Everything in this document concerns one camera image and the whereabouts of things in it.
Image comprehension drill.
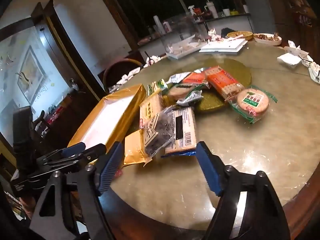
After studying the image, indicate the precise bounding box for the green snack packet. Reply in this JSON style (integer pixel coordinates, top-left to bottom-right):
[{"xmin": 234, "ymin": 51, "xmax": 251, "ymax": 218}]
[{"xmin": 147, "ymin": 79, "xmax": 168, "ymax": 97}]

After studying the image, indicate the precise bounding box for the green-white round cracker packet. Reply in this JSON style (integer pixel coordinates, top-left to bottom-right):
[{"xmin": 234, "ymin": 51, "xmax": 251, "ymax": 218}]
[{"xmin": 166, "ymin": 84, "xmax": 203, "ymax": 106}]

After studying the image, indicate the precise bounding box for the crumpled stained tissue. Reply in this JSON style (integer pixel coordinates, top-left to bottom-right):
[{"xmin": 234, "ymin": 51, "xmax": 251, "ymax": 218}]
[{"xmin": 207, "ymin": 28, "xmax": 226, "ymax": 42}]

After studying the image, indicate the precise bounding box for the large orange cracker packet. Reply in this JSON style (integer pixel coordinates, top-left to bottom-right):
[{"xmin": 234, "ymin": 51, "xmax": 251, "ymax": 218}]
[{"xmin": 205, "ymin": 66, "xmax": 245, "ymax": 102}]

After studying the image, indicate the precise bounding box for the dark wooden cabinet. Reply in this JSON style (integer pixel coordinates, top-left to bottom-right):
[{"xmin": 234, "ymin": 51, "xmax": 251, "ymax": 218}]
[{"xmin": 30, "ymin": 0, "xmax": 107, "ymax": 145}]

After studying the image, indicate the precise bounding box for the round brown chair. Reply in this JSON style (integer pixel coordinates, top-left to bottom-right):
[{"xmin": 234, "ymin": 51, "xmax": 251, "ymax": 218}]
[{"xmin": 102, "ymin": 58, "xmax": 143, "ymax": 93}]

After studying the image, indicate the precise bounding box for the tissue with black utensil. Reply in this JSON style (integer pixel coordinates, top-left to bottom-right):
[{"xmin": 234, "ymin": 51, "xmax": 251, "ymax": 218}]
[{"xmin": 144, "ymin": 51, "xmax": 163, "ymax": 68}]

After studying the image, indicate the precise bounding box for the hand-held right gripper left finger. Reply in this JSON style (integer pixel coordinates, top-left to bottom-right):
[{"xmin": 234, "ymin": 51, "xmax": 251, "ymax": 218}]
[{"xmin": 29, "ymin": 142, "xmax": 124, "ymax": 240}]

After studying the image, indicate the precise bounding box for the dark window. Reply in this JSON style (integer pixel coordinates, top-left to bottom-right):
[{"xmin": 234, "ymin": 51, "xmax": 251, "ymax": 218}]
[{"xmin": 107, "ymin": 0, "xmax": 247, "ymax": 39}]

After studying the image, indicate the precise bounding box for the gold cardboard box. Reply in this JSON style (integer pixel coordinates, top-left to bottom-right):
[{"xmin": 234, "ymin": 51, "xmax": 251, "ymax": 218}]
[{"xmin": 67, "ymin": 84, "xmax": 147, "ymax": 165}]

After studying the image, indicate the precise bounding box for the white paper napkin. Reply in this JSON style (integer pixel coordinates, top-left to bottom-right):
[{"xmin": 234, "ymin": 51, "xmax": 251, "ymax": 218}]
[{"xmin": 277, "ymin": 52, "xmax": 302, "ymax": 68}]

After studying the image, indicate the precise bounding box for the white barcode cracker packet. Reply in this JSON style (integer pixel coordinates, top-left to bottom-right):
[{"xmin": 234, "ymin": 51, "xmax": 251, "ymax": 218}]
[{"xmin": 161, "ymin": 106, "xmax": 198, "ymax": 158}]

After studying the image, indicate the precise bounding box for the stack of white cups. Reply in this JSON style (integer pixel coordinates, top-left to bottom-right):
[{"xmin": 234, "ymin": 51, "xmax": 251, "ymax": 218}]
[{"xmin": 153, "ymin": 15, "xmax": 163, "ymax": 34}]

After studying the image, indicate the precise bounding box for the white bowl of food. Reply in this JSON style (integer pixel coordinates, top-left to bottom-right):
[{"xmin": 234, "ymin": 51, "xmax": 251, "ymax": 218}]
[{"xmin": 254, "ymin": 32, "xmax": 282, "ymax": 46}]

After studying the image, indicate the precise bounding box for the gold foil snack packet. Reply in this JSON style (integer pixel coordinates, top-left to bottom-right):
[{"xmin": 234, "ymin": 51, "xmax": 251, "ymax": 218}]
[{"xmin": 124, "ymin": 129, "xmax": 153, "ymax": 167}]

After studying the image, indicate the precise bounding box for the plastic plate with fork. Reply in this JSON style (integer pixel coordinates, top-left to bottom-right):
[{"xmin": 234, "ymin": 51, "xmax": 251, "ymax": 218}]
[{"xmin": 301, "ymin": 57, "xmax": 320, "ymax": 83}]

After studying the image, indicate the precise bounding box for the white tumbler with straw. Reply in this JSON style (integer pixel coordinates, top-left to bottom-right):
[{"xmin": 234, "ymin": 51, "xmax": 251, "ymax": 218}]
[{"xmin": 205, "ymin": 0, "xmax": 218, "ymax": 19}]

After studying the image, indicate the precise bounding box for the clear plastic cover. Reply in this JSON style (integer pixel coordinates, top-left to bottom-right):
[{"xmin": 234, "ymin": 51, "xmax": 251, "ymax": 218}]
[{"xmin": 160, "ymin": 15, "xmax": 208, "ymax": 53}]

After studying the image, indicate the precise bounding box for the orange silver-ended cracker packet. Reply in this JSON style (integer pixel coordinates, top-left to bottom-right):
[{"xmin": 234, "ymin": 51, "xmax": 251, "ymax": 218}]
[{"xmin": 167, "ymin": 71, "xmax": 209, "ymax": 87}]

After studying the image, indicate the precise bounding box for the yellow bowl of food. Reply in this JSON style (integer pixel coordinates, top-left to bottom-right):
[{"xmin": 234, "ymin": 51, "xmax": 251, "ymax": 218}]
[{"xmin": 227, "ymin": 31, "xmax": 254, "ymax": 41}]

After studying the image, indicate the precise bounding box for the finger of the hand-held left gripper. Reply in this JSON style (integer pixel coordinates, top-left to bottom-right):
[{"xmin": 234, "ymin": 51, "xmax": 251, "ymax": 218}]
[
  {"xmin": 27, "ymin": 144, "xmax": 107, "ymax": 180},
  {"xmin": 37, "ymin": 142, "xmax": 87, "ymax": 165}
]

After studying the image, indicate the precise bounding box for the yellow cracker packet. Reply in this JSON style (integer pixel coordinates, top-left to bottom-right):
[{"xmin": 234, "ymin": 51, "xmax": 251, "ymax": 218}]
[{"xmin": 139, "ymin": 94, "xmax": 165, "ymax": 130}]

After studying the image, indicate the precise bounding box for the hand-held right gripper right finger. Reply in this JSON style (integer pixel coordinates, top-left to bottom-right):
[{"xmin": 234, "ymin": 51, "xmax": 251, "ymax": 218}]
[{"xmin": 196, "ymin": 141, "xmax": 292, "ymax": 240}]

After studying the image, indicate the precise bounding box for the window counter ledge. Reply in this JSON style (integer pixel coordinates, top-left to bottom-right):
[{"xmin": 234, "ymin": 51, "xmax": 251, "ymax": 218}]
[{"xmin": 137, "ymin": 13, "xmax": 253, "ymax": 53}]

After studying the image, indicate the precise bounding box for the white flat foam tray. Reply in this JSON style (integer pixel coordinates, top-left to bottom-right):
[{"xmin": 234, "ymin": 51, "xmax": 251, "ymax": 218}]
[{"xmin": 199, "ymin": 39, "xmax": 248, "ymax": 54}]

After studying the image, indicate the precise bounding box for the gold round placemat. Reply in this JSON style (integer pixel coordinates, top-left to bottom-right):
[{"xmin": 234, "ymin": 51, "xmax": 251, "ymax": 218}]
[{"xmin": 147, "ymin": 55, "xmax": 252, "ymax": 112}]

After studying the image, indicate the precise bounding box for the white tray with food scraps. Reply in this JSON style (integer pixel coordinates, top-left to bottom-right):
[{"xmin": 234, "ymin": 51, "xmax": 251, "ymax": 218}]
[{"xmin": 166, "ymin": 42, "xmax": 208, "ymax": 60}]

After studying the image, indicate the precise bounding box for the person's left hand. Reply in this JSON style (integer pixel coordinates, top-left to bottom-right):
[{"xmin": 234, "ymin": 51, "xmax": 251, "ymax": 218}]
[{"xmin": 19, "ymin": 197, "xmax": 36, "ymax": 220}]

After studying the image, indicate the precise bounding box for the framed wall picture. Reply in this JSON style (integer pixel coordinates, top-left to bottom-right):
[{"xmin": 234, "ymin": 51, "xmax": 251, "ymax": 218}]
[{"xmin": 16, "ymin": 45, "xmax": 48, "ymax": 105}]

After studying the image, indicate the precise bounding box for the dark seaweed snack packet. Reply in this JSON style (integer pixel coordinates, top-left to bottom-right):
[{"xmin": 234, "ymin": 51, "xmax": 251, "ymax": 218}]
[{"xmin": 144, "ymin": 107, "xmax": 175, "ymax": 159}]

